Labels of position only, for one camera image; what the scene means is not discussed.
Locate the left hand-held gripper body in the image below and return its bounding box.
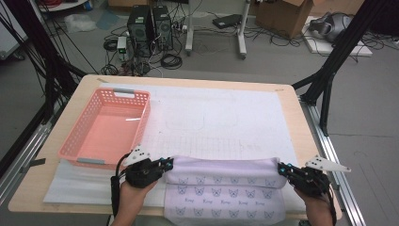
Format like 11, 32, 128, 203
121, 143, 165, 189

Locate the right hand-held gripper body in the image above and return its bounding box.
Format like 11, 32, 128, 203
285, 154, 352, 199

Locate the pink plastic basket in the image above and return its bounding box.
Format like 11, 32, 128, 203
56, 88, 152, 172

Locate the lilac printed towel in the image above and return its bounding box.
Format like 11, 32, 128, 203
163, 154, 288, 226

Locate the person's left hand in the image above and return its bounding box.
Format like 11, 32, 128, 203
118, 180, 158, 220

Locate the person's right hand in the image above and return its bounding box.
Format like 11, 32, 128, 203
294, 187, 335, 225

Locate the white grid mat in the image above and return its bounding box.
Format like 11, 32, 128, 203
42, 82, 308, 212

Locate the small white electronic box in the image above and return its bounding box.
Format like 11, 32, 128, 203
116, 36, 128, 54

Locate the white foam board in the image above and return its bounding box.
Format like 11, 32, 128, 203
302, 15, 374, 57

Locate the white metal stand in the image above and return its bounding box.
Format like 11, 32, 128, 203
184, 0, 252, 60

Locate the black computer tower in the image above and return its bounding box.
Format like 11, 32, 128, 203
126, 4, 154, 58
152, 5, 174, 52

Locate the grey and black device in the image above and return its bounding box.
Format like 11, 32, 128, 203
309, 11, 354, 43

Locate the brown cardboard box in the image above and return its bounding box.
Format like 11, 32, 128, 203
254, 0, 314, 40

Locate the black flat box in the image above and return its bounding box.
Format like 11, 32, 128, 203
212, 13, 243, 30

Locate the teal plastic sheet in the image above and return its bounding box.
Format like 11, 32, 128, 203
95, 8, 120, 31

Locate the clear plastic bag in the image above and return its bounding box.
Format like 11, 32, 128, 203
64, 12, 98, 34

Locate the white round table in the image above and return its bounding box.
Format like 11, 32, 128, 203
37, 0, 90, 13

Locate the white cabinet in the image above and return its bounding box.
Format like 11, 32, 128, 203
0, 0, 28, 60

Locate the grey table bracket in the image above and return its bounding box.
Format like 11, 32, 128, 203
330, 173, 342, 191
20, 157, 47, 174

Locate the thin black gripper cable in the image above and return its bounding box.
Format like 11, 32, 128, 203
325, 183, 339, 226

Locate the aluminium rail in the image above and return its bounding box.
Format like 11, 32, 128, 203
0, 103, 60, 205
299, 97, 367, 226

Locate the coiled black cable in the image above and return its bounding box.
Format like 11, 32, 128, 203
160, 54, 184, 71

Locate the black metal frame stand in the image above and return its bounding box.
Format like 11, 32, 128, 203
291, 0, 399, 137
0, 0, 88, 178

